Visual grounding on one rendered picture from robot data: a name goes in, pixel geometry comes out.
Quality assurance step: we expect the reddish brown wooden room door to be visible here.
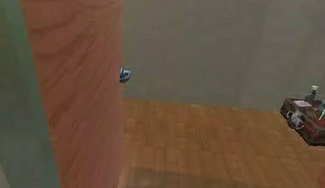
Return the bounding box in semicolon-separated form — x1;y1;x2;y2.
0;0;142;188

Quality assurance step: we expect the small grey pale-topped statuette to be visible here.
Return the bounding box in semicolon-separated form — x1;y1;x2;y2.
305;84;320;103

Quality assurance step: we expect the grey metal door handle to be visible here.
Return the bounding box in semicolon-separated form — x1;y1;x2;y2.
118;66;134;85

